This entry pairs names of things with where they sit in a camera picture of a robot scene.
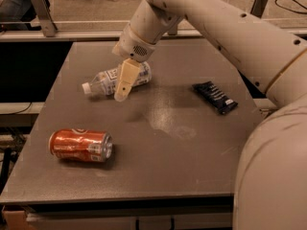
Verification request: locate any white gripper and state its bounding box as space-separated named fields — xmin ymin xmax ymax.
xmin=112 ymin=24 xmax=155 ymax=102

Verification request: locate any clear plastic water bottle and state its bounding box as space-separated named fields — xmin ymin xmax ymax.
xmin=82 ymin=62 xmax=152 ymax=96

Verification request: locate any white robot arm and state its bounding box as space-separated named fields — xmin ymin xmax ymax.
xmin=114 ymin=0 xmax=307 ymax=230

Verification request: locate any dark blue snack wrapper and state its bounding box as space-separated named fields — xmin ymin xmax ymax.
xmin=193 ymin=81 xmax=238 ymax=115

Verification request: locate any orange soda can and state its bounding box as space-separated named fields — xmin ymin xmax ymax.
xmin=49 ymin=128 xmax=113 ymax=162

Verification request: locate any seated person in background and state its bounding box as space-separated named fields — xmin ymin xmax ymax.
xmin=0 ymin=0 xmax=32 ymax=31

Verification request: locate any cardboard box under table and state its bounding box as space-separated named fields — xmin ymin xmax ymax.
xmin=2 ymin=206 xmax=36 ymax=230

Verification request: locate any middle metal bracket post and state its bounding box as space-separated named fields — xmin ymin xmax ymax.
xmin=168 ymin=24 xmax=177 ymax=35

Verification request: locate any metal bracket post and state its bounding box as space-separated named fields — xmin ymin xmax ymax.
xmin=168 ymin=24 xmax=177 ymax=35
xmin=31 ymin=0 xmax=58 ymax=37
xmin=250 ymin=0 xmax=269 ymax=18

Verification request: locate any left metal bracket post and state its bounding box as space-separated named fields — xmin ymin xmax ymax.
xmin=31 ymin=0 xmax=58 ymax=37

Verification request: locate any right metal bracket post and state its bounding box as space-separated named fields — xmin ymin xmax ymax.
xmin=250 ymin=0 xmax=269 ymax=18

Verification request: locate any black cable on floor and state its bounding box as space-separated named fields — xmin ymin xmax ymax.
xmin=272 ymin=0 xmax=307 ymax=16

